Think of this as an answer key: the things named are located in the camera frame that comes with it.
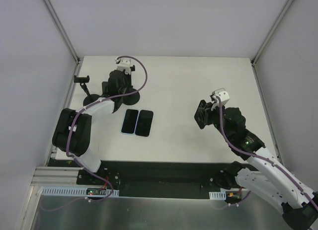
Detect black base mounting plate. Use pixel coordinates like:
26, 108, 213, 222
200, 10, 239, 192
47, 158, 258, 198

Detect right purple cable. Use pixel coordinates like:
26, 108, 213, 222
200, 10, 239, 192
213, 95, 318, 230

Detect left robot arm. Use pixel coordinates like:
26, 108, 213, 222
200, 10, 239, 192
52, 68, 140, 185

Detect black phone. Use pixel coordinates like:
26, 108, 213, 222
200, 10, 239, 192
135, 110, 154, 137

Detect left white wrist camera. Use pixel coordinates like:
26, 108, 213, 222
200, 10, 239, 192
115, 57, 134, 75

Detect left white cable duct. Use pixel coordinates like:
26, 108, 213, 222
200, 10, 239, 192
42, 186, 119, 198

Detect white cable duct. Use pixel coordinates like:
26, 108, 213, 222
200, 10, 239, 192
209, 191, 227, 201
42, 186, 119, 198

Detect brown-base phone stand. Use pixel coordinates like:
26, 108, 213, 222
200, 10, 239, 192
101, 81, 109, 97

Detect aluminium frame post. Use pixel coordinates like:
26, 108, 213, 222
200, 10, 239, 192
41, 0, 81, 65
251, 0, 295, 67

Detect purple cable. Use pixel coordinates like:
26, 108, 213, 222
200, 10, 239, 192
213, 95, 318, 230
39, 55, 150, 212

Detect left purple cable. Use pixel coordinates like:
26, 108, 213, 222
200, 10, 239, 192
39, 55, 150, 212

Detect left aluminium frame post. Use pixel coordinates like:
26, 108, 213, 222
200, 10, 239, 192
41, 0, 81, 65

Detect light blue phone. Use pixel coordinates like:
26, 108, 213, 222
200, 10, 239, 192
121, 109, 139, 135

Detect black round-base phone stand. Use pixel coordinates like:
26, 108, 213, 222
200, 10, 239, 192
74, 75, 100, 106

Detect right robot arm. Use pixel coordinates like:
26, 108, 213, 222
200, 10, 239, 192
194, 99, 318, 230

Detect right aluminium frame post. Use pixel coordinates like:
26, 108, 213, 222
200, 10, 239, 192
251, 0, 295, 67

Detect right white cable duct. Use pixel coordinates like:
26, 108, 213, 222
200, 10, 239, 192
209, 191, 227, 201

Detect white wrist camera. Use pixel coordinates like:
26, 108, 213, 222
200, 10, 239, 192
115, 57, 134, 75
210, 88, 230, 110

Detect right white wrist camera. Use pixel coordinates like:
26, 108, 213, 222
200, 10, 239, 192
210, 88, 230, 110

